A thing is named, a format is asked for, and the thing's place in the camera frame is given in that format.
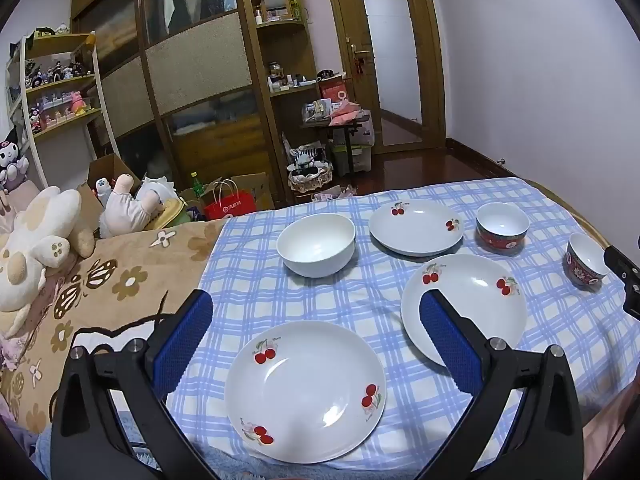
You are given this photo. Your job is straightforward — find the pink garment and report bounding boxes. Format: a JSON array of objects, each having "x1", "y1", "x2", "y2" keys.
[{"x1": 582, "y1": 375, "x2": 640, "y2": 466}]

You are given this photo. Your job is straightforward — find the large white bowl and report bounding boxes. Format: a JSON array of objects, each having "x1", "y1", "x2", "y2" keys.
[{"x1": 276, "y1": 212, "x2": 357, "y2": 279}]

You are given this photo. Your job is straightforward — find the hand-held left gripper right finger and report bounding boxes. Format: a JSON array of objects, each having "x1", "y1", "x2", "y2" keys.
[{"x1": 415, "y1": 289, "x2": 586, "y2": 480}]

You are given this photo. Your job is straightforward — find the red paper bag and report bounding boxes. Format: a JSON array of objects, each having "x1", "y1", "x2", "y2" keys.
[{"x1": 202, "y1": 179, "x2": 257, "y2": 221}]

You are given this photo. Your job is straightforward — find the wooden door with frosted glass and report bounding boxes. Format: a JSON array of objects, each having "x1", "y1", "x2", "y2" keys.
[{"x1": 322, "y1": 0, "x2": 448, "y2": 156}]

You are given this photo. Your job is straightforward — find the cream plush rabbit toy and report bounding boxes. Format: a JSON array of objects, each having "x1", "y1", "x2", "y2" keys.
[{"x1": 0, "y1": 186, "x2": 96, "y2": 338}]

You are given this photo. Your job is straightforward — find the small red patterned bowl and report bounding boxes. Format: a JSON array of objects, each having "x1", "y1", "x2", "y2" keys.
[{"x1": 565, "y1": 232, "x2": 610, "y2": 291}]

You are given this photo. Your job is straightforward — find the white cherry print plate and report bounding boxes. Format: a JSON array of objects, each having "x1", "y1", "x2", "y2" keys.
[
  {"x1": 400, "y1": 253, "x2": 528, "y2": 376},
  {"x1": 369, "y1": 198, "x2": 466, "y2": 257},
  {"x1": 224, "y1": 320, "x2": 387, "y2": 465}
]

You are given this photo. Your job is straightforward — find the large red patterned bowl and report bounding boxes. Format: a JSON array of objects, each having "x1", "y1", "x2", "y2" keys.
[{"x1": 475, "y1": 202, "x2": 530, "y2": 256}]

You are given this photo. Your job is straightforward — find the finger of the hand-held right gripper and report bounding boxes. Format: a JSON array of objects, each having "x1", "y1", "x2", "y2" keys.
[{"x1": 602, "y1": 244, "x2": 640, "y2": 319}]

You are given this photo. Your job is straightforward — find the clear plastic storage box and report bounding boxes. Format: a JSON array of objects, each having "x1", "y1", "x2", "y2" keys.
[{"x1": 330, "y1": 142, "x2": 374, "y2": 176}]

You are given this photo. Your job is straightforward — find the pink plush doll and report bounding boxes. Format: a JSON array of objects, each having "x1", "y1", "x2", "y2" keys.
[{"x1": 97, "y1": 174, "x2": 178, "y2": 238}]

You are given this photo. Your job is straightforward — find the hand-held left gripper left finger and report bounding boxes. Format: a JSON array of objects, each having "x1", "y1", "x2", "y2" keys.
[{"x1": 50, "y1": 289, "x2": 221, "y2": 480}]

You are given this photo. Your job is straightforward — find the yellow green plush hat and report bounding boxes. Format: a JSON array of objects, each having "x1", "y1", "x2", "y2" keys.
[{"x1": 150, "y1": 197, "x2": 193, "y2": 231}]

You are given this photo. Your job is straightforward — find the black purple plush doll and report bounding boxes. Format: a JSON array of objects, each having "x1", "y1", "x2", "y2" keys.
[{"x1": 0, "y1": 127, "x2": 31, "y2": 192}]

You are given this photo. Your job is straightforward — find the small black folding table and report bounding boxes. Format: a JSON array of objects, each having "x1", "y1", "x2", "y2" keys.
[{"x1": 300, "y1": 110, "x2": 373, "y2": 178}]

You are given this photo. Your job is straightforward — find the red box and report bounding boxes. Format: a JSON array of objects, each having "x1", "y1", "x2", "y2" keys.
[{"x1": 320, "y1": 78, "x2": 351, "y2": 106}]

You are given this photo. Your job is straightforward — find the wooden open shelf cabinet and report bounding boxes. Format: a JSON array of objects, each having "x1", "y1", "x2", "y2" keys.
[{"x1": 245, "y1": 0, "x2": 326, "y2": 203}]

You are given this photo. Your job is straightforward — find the white yellow display shelf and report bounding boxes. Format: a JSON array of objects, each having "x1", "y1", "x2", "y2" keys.
[{"x1": 5, "y1": 32, "x2": 121, "y2": 186}]

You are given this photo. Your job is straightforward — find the blue plaid cloth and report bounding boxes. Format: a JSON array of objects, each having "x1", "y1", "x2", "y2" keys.
[{"x1": 165, "y1": 176, "x2": 640, "y2": 471}]

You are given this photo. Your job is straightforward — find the wooden wardrobe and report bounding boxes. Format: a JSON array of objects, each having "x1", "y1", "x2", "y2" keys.
[{"x1": 70, "y1": 0, "x2": 273, "y2": 196}]

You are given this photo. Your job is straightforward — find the pink packets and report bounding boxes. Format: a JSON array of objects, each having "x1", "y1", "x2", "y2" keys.
[{"x1": 327, "y1": 101, "x2": 371, "y2": 126}]

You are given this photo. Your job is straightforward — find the brown floral blanket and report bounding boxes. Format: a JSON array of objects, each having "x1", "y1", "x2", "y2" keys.
[{"x1": 0, "y1": 220, "x2": 226, "y2": 431}]

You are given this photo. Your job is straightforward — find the open cardboard box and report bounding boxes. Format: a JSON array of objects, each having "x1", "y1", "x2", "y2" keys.
[
  {"x1": 87, "y1": 154, "x2": 142, "y2": 197},
  {"x1": 220, "y1": 172, "x2": 276, "y2": 211}
]

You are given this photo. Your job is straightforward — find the woven basket with clothes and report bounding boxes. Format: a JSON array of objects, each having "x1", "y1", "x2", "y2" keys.
[{"x1": 287, "y1": 159, "x2": 334, "y2": 194}]

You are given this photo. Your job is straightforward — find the collection of small figurines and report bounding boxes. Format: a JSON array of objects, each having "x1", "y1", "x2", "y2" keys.
[{"x1": 22, "y1": 57, "x2": 96, "y2": 131}]

